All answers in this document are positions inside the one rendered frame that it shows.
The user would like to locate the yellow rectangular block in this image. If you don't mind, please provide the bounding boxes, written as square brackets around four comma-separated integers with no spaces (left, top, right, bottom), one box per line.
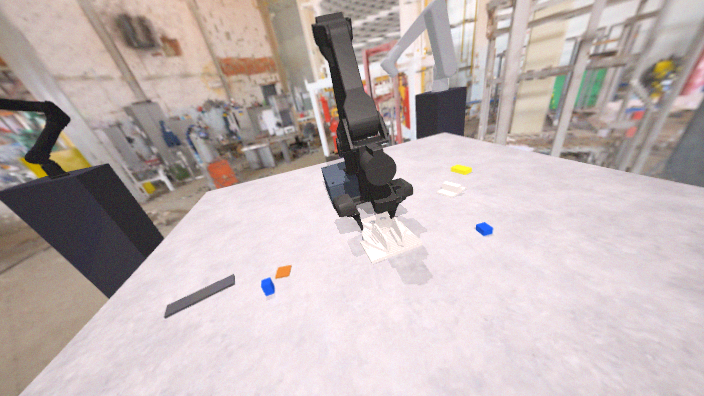
[450,165,472,175]

